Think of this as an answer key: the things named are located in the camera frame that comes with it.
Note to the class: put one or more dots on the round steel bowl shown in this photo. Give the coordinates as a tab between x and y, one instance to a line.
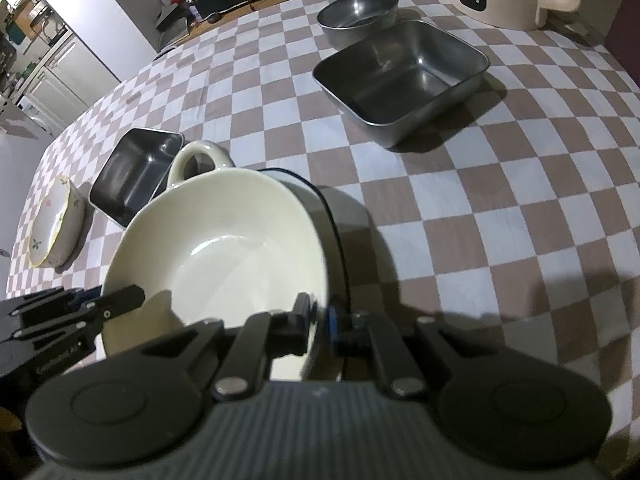
360	12

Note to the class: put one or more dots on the small square steel container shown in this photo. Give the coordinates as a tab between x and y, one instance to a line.
400	75

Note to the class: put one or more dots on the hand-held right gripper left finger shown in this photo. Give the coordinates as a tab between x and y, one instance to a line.
300	320

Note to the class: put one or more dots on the grey tray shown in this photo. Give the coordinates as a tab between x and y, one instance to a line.
172	22

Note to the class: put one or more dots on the dark ladle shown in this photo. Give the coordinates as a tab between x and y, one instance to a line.
215	17

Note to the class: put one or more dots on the floral yellow-rimmed ceramic bowl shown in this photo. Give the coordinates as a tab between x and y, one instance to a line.
55	225

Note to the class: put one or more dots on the checkered tablecloth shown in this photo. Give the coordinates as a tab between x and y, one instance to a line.
475	210

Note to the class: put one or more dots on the white kitchen floor cabinet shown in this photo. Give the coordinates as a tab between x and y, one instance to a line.
70	80

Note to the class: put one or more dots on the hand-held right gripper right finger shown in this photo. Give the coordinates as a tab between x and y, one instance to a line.
334	330

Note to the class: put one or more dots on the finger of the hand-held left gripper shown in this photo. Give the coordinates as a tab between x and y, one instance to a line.
120	302
87	296

